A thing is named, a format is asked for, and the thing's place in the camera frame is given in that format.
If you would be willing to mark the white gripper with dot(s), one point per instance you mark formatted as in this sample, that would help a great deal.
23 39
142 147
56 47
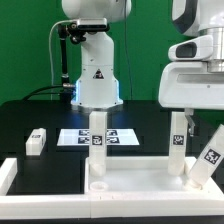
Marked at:
189 85

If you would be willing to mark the white desk tabletop tray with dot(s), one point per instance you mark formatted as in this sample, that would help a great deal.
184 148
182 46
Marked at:
142 187

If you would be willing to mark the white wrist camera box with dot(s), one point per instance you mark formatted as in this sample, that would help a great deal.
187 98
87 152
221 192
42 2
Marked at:
197 49

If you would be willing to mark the fiducial marker base plate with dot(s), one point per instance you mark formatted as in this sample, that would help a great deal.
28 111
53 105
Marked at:
80 137

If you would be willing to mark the grey depth camera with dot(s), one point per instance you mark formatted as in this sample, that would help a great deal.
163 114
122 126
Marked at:
98 24

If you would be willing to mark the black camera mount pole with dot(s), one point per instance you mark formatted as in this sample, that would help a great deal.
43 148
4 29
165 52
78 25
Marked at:
76 37

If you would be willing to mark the white U-shaped obstacle frame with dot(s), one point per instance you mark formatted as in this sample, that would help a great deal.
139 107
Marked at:
37 206

